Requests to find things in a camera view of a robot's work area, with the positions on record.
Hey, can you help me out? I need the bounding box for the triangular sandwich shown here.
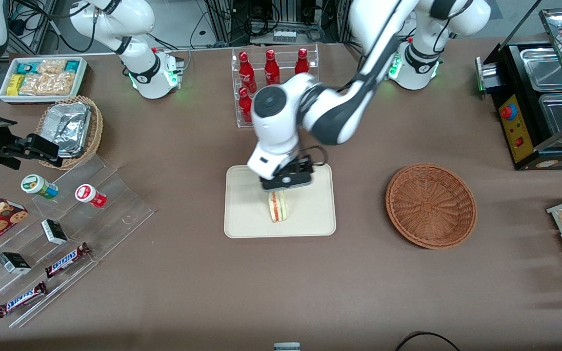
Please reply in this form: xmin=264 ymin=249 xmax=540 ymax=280
xmin=267 ymin=191 xmax=288 ymax=223

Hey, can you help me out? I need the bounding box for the cream rectangular serving tray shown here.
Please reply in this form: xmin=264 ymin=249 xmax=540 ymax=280
xmin=224 ymin=163 xmax=337 ymax=239

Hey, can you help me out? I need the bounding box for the light wicker basket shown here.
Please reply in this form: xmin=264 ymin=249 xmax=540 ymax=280
xmin=36 ymin=96 xmax=103 ymax=170

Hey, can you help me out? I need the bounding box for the round brown wicker basket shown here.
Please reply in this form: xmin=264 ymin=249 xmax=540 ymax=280
xmin=385 ymin=164 xmax=477 ymax=250

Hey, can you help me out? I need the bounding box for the green lid snack cup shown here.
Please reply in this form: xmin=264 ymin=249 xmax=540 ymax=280
xmin=21 ymin=174 xmax=59 ymax=200

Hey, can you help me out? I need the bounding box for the white plastic snack bin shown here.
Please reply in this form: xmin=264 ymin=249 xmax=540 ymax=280
xmin=0 ymin=57 xmax=88 ymax=104

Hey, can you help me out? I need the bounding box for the yellow snack pack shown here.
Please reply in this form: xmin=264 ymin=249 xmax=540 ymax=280
xmin=7 ymin=74 xmax=26 ymax=97

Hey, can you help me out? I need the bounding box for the red cola bottle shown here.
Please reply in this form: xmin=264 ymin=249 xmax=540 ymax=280
xmin=239 ymin=51 xmax=257 ymax=94
xmin=295 ymin=47 xmax=310 ymax=75
xmin=239 ymin=87 xmax=254 ymax=123
xmin=264 ymin=49 xmax=281 ymax=86

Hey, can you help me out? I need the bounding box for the stack of foil trays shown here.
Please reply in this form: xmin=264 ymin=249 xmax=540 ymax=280
xmin=43 ymin=102 xmax=92 ymax=158

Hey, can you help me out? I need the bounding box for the large clear cracker bag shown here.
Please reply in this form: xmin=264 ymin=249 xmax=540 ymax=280
xmin=20 ymin=72 xmax=75 ymax=96

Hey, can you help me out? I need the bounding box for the small black box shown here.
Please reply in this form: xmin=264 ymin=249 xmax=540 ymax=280
xmin=41 ymin=219 xmax=68 ymax=245
xmin=0 ymin=252 xmax=32 ymax=275

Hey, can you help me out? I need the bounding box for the red lid snack cup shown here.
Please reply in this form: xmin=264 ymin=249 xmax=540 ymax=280
xmin=75 ymin=184 xmax=107 ymax=209

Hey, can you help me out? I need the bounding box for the small clear cracker bag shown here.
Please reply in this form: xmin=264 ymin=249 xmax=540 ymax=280
xmin=37 ymin=59 xmax=67 ymax=75

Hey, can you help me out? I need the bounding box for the clear acrylic bottle rack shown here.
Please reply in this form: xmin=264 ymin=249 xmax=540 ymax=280
xmin=231 ymin=44 xmax=320 ymax=128

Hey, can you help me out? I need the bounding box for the clear acrylic stepped display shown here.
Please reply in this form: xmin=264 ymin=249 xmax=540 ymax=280
xmin=0 ymin=154 xmax=155 ymax=328

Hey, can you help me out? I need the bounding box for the snickers chocolate bar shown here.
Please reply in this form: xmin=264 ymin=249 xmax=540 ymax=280
xmin=45 ymin=242 xmax=91 ymax=279
xmin=0 ymin=281 xmax=48 ymax=319

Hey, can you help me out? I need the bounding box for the black hot food display case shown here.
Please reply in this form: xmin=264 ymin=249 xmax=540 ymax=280
xmin=475 ymin=0 xmax=562 ymax=171

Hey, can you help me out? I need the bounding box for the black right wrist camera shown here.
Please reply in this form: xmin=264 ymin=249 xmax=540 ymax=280
xmin=26 ymin=134 xmax=63 ymax=168

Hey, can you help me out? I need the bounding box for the black cable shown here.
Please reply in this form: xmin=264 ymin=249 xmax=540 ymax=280
xmin=395 ymin=331 xmax=462 ymax=351

